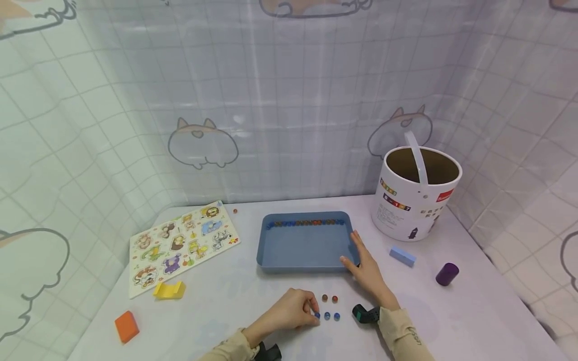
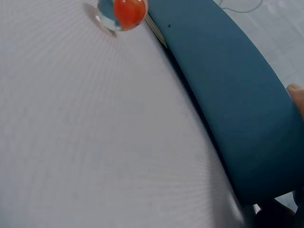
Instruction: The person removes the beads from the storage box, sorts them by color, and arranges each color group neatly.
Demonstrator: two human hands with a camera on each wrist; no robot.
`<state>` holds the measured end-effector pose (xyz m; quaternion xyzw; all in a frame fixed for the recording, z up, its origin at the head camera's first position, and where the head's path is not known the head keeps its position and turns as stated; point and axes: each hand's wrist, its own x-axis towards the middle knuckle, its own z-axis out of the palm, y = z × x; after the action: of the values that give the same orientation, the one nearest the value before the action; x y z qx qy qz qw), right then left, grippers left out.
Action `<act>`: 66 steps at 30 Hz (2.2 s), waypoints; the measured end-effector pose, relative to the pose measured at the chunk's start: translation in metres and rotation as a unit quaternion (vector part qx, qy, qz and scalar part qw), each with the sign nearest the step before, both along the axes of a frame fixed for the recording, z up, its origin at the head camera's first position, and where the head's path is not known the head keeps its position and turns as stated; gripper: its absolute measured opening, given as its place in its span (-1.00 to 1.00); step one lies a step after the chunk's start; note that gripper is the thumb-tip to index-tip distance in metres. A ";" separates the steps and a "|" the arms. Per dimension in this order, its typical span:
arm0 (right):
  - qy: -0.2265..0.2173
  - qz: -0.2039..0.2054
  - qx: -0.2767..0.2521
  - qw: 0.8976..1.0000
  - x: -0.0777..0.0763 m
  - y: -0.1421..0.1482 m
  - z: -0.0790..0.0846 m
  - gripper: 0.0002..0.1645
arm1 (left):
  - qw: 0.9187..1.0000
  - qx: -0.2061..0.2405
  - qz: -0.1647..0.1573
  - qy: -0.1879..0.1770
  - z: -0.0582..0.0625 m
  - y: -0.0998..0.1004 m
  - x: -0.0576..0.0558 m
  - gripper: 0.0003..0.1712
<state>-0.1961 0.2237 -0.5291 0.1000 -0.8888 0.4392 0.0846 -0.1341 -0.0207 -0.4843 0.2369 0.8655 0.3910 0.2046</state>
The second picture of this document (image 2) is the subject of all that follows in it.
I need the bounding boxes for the person's right hand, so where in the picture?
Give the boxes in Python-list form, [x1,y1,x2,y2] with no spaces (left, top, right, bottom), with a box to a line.
[253,83,304,228]

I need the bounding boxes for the thin white cable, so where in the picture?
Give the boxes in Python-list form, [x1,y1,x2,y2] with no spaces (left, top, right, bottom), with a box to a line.
[217,0,265,13]

